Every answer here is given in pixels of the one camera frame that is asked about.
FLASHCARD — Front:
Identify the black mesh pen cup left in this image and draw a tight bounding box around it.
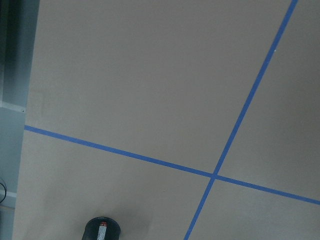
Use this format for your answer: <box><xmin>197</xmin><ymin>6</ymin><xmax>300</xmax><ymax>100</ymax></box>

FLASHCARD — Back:
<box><xmin>82</xmin><ymin>217</ymin><xmax>121</xmax><ymax>240</ymax></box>

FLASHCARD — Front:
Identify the red and white marker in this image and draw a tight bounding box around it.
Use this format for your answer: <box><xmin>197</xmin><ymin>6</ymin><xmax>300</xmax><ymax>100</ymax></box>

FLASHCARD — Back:
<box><xmin>97</xmin><ymin>221</ymin><xmax>108</xmax><ymax>240</ymax></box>

